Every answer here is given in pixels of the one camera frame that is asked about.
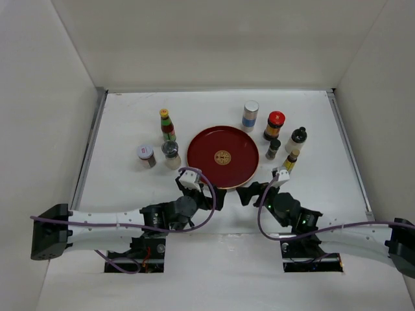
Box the black cap white grinder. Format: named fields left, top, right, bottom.
left=161, top=140, right=181, bottom=170

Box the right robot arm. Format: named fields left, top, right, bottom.
left=236, top=182, right=414, bottom=278

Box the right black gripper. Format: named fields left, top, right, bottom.
left=236, top=179, right=289, bottom=227

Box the white lid dark spice jar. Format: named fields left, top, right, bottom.
left=137, top=144, right=156, bottom=168

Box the red round tray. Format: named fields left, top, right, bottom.
left=186, top=126, right=259, bottom=189

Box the red lid sauce jar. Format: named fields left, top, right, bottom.
left=263, top=111, right=286, bottom=141

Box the silver lid blue label jar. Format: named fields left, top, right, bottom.
left=241, top=100, right=259, bottom=132

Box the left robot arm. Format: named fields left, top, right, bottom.
left=30, top=174, right=227, bottom=261

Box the small black pepper shaker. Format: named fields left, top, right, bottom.
left=265, top=138, right=281, bottom=160

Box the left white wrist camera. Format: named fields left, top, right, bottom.
left=179, top=168, right=201, bottom=192

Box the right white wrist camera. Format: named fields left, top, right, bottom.
left=271, top=167, right=290, bottom=187

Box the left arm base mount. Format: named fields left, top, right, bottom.
left=106, top=238, right=166, bottom=273

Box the black cap white bottle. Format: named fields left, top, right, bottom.
left=285, top=126, right=307, bottom=153

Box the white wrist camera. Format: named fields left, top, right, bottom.
left=179, top=168, right=201, bottom=192
left=271, top=167, right=290, bottom=187

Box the green label sauce bottle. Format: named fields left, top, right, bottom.
left=160, top=108, right=176, bottom=141

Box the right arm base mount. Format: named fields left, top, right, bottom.
left=280, top=240, right=344, bottom=273

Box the small yellow label bottle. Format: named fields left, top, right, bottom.
left=283, top=149, right=300, bottom=174

